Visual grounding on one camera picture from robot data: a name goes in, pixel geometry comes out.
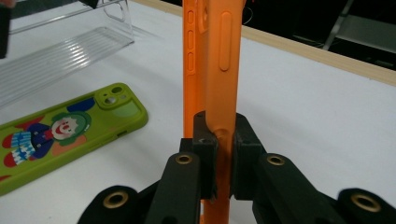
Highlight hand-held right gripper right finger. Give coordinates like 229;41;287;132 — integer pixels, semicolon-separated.
231;112;268;201

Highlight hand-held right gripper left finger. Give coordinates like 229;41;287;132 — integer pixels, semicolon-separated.
179;110;219;200

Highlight orange phone case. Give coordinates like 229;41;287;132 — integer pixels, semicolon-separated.
181;0;248;224

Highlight clear plastic rack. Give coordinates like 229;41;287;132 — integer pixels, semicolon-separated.
0;0;135;108

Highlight green clown-print phone case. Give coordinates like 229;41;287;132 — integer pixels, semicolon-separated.
0;82;149;197

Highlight white metal table frame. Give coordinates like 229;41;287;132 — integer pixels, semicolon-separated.
321;0;396;54

